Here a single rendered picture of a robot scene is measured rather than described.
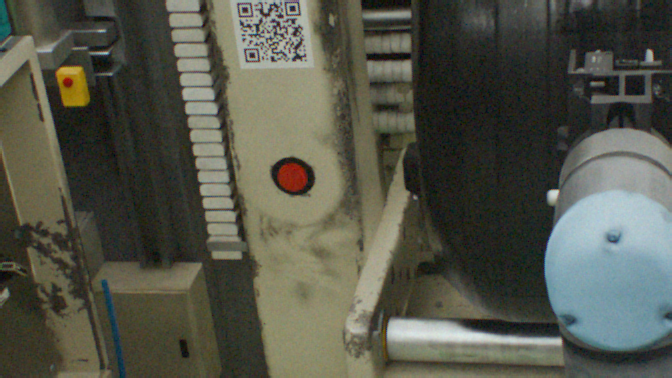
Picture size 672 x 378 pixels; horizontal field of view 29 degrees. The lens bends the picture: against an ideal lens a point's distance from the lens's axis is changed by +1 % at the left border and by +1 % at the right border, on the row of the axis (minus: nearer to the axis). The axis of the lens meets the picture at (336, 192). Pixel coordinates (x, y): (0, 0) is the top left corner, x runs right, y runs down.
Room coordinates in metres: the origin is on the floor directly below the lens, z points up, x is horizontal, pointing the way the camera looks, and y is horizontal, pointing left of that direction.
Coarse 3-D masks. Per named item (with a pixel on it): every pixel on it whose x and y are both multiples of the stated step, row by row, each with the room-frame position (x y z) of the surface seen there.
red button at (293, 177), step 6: (282, 168) 1.18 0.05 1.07; (288, 168) 1.18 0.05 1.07; (294, 168) 1.18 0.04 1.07; (300, 168) 1.18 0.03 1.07; (282, 174) 1.18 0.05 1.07; (288, 174) 1.18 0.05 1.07; (294, 174) 1.18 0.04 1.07; (300, 174) 1.17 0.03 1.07; (306, 174) 1.18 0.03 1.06; (282, 180) 1.18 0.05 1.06; (288, 180) 1.18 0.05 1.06; (294, 180) 1.18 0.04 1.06; (300, 180) 1.17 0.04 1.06; (306, 180) 1.18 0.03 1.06; (288, 186) 1.18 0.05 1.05; (294, 186) 1.18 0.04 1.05; (300, 186) 1.17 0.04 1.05
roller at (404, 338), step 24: (384, 336) 1.09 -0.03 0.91; (408, 336) 1.08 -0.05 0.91; (432, 336) 1.07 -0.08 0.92; (456, 336) 1.07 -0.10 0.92; (480, 336) 1.06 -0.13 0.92; (504, 336) 1.06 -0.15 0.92; (528, 336) 1.05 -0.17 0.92; (552, 336) 1.05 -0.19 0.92; (432, 360) 1.07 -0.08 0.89; (456, 360) 1.07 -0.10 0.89; (480, 360) 1.06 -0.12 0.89; (504, 360) 1.05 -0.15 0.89; (528, 360) 1.05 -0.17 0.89; (552, 360) 1.04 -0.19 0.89
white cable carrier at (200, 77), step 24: (168, 0) 1.22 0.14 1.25; (192, 0) 1.21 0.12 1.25; (192, 24) 1.21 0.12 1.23; (192, 48) 1.21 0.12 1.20; (192, 72) 1.22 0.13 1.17; (216, 72) 1.23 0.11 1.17; (192, 96) 1.22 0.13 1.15; (216, 96) 1.25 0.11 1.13; (192, 120) 1.22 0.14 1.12; (216, 120) 1.21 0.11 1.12; (216, 144) 1.21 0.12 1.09; (216, 168) 1.21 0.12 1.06; (216, 192) 1.21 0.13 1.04; (216, 216) 1.21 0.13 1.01; (240, 216) 1.23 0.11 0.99; (216, 240) 1.22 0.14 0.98; (240, 240) 1.21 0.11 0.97
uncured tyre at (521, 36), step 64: (448, 0) 0.99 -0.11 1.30; (512, 0) 0.96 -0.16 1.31; (576, 0) 0.95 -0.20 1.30; (640, 0) 0.94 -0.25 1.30; (448, 64) 0.97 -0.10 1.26; (512, 64) 0.94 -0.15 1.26; (576, 64) 0.93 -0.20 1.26; (640, 64) 0.92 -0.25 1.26; (448, 128) 0.95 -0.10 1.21; (512, 128) 0.93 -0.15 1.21; (448, 192) 0.96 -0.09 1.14; (512, 192) 0.93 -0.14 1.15; (448, 256) 0.99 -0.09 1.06; (512, 256) 0.94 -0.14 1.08; (512, 320) 1.03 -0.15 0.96
